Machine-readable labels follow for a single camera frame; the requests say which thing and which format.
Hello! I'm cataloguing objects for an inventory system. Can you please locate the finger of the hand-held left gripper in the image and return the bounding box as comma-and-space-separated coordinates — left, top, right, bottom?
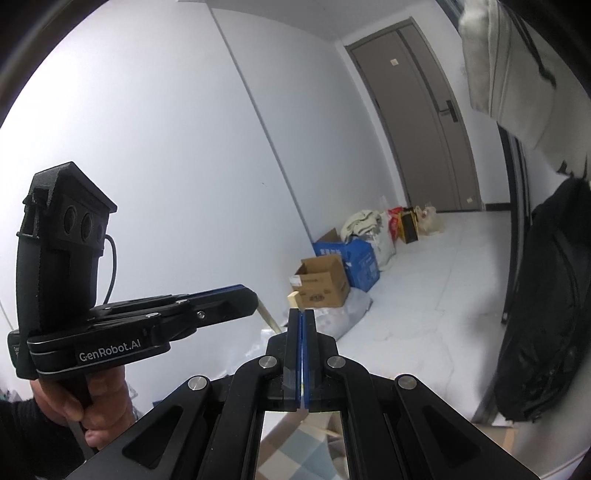
88, 287, 259, 344
95, 284, 245, 316

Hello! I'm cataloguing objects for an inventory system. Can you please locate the black backpack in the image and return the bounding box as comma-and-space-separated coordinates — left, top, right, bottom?
493, 174, 591, 423

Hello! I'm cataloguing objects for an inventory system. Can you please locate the white woven sack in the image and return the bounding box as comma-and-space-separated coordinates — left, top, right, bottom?
369, 198, 398, 271

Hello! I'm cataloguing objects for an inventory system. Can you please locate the white plastic packaging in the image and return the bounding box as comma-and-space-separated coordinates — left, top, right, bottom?
261, 288, 374, 344

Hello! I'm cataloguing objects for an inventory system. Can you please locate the beige plastic bag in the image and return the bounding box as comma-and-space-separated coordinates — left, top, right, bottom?
414, 204, 446, 235

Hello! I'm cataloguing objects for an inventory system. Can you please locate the yellow and black bag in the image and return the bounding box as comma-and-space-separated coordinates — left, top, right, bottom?
399, 208, 420, 244

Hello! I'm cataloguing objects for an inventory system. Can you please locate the white hanging jacket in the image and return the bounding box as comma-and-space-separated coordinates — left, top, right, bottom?
458, 0, 591, 178

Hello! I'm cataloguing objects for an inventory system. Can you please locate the brown cardboard box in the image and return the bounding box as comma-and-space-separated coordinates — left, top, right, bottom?
290, 255, 351, 308

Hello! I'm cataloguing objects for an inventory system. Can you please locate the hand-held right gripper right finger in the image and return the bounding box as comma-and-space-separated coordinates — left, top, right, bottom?
301, 309, 541, 480

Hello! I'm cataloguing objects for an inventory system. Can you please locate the blue cardboard box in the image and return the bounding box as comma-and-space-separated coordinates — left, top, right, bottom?
312, 239, 382, 291

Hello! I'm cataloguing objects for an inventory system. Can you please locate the cream crumpled cloth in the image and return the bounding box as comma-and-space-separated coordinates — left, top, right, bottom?
342, 210, 384, 243

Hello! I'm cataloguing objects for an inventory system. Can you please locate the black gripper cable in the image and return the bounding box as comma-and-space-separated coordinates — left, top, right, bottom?
95, 234, 117, 308

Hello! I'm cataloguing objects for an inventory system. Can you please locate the black framed door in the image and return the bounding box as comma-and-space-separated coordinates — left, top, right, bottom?
498, 124, 532, 326

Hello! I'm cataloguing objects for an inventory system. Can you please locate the person's left forearm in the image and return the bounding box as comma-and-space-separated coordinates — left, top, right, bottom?
0, 399, 88, 480

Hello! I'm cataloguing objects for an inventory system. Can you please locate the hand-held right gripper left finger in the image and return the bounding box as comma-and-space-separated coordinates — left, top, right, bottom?
65, 308, 302, 480

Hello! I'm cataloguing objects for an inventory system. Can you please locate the grey door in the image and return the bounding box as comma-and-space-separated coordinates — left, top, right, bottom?
344, 17, 483, 213

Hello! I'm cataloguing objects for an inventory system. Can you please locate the checked tablecloth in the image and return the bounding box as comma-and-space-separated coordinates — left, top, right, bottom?
256, 408, 352, 480

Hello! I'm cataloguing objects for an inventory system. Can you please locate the person's left hand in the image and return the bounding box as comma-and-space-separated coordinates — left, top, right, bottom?
30, 367, 137, 455

